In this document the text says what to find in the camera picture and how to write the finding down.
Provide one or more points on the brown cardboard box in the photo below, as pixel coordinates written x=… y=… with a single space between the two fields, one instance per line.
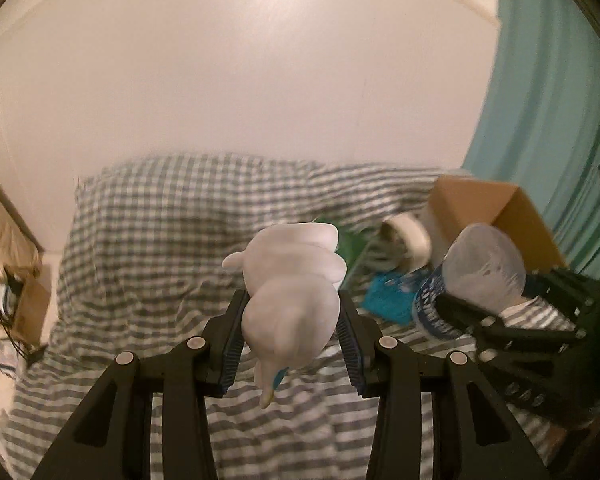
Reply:
x=10 y=240

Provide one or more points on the clear plastic cup blue label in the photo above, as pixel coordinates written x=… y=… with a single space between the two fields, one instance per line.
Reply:
x=480 y=265

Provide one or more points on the open cardboard box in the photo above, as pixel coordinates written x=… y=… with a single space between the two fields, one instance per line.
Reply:
x=485 y=200

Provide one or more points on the blue fuzzy cloth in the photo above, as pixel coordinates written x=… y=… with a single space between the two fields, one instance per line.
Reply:
x=386 y=300

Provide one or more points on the white tape roll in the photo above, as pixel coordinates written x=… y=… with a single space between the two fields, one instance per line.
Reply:
x=411 y=237

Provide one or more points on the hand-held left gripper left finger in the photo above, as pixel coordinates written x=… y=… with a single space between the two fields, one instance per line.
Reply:
x=231 y=345

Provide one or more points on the small cardboard box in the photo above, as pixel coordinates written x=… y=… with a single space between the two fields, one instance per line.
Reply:
x=10 y=330

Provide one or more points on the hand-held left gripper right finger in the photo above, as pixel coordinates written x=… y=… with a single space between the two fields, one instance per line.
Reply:
x=351 y=350

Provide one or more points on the grey striped bedsheet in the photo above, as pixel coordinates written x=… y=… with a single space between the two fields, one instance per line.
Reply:
x=300 y=440

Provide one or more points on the grey checked blanket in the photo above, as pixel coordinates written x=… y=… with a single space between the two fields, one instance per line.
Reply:
x=165 y=220

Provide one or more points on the teal curtain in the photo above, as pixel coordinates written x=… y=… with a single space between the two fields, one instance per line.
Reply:
x=550 y=100

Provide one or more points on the green packet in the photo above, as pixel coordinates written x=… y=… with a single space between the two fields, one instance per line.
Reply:
x=352 y=252

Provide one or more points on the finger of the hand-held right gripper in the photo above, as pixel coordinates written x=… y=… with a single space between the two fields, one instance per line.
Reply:
x=460 y=312
x=570 y=285

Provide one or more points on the white plush toy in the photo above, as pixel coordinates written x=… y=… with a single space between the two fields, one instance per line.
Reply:
x=292 y=280

